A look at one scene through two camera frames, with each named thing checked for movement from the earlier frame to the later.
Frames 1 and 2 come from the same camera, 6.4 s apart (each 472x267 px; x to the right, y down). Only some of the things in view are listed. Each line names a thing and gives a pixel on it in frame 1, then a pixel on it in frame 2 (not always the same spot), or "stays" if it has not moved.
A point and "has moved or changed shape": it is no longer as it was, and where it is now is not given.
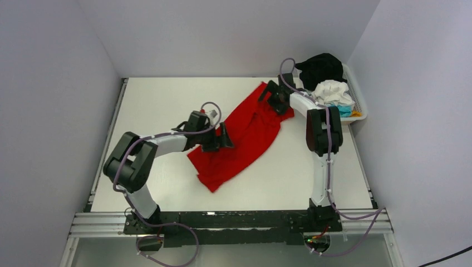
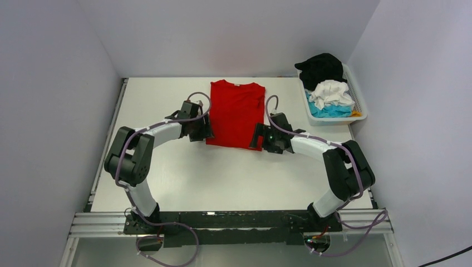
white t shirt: (333, 92) stays
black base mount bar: (210, 228) stays
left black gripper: (224, 142) → (206, 132)
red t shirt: (251, 127) has moved or changed shape
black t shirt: (320, 68) stays
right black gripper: (272, 88) → (261, 129)
